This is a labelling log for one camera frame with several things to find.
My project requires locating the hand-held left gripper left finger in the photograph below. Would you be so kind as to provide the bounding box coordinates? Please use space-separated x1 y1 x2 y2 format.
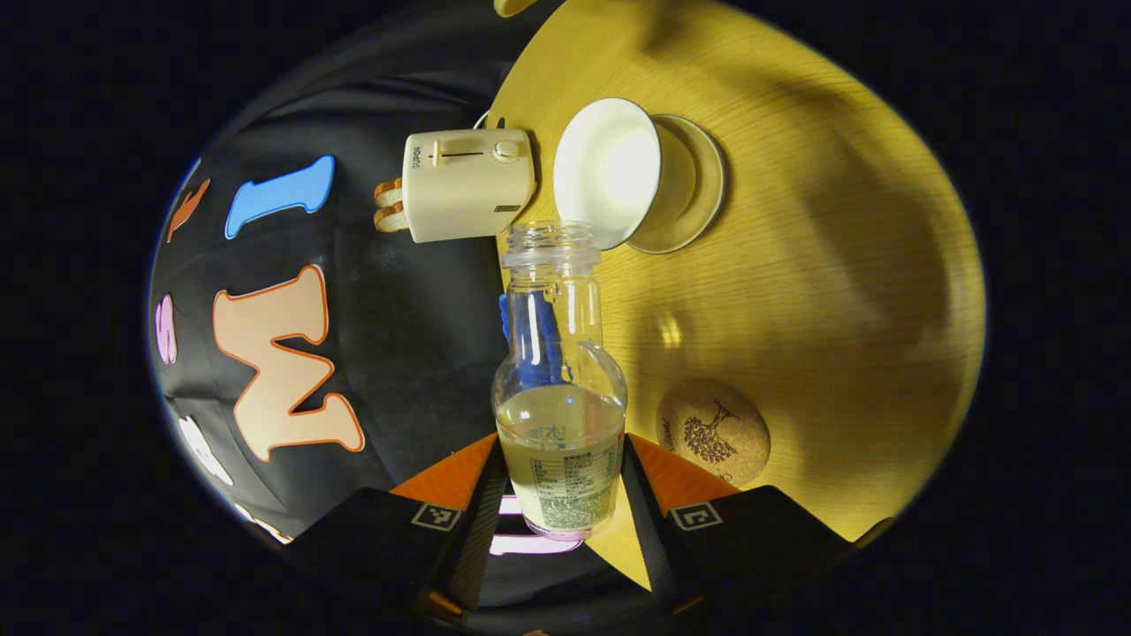
281 432 512 617

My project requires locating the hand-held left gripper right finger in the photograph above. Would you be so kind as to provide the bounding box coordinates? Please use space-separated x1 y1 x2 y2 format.
619 432 895 617

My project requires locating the clear water bottle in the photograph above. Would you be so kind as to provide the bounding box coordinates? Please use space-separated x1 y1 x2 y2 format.
490 220 630 542

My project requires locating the round cork coaster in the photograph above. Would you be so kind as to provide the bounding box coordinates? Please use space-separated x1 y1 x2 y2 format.
655 379 772 488

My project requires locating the cream teacup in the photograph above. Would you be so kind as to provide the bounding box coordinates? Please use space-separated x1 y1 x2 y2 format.
552 96 665 253

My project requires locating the blue towel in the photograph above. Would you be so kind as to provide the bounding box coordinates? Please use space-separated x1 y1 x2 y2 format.
497 291 566 390

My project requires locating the black backdrop cloth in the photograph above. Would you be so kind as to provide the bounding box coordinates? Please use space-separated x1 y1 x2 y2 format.
148 0 655 615

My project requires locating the cream white toaster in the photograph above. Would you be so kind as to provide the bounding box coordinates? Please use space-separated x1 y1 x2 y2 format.
402 127 538 245

